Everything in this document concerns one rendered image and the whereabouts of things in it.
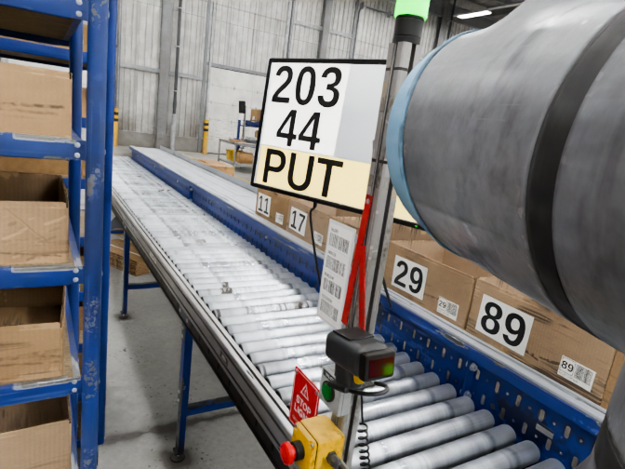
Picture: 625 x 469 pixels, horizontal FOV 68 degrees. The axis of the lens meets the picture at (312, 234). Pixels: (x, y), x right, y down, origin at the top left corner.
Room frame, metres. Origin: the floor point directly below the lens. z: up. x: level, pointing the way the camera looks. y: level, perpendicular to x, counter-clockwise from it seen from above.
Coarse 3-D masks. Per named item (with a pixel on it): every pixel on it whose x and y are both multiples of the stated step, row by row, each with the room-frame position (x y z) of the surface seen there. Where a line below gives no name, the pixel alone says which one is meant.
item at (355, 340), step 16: (336, 336) 0.70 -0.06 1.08; (352, 336) 0.69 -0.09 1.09; (368, 336) 0.69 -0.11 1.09; (336, 352) 0.69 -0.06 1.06; (352, 352) 0.65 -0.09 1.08; (368, 352) 0.64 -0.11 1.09; (384, 352) 0.65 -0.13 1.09; (336, 368) 0.71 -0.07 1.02; (352, 368) 0.65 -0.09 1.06; (368, 368) 0.63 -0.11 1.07; (384, 368) 0.64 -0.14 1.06; (336, 384) 0.69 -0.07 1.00; (352, 384) 0.68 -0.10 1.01
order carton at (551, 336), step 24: (480, 288) 1.25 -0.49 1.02; (504, 288) 1.34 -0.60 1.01; (528, 312) 1.12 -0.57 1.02; (552, 312) 1.07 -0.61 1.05; (480, 336) 1.22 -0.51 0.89; (552, 336) 1.05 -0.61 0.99; (576, 336) 1.01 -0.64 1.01; (528, 360) 1.09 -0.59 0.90; (552, 360) 1.04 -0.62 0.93; (576, 360) 1.00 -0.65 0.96; (600, 360) 0.96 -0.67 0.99; (576, 384) 0.99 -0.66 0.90; (600, 384) 0.95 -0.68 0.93
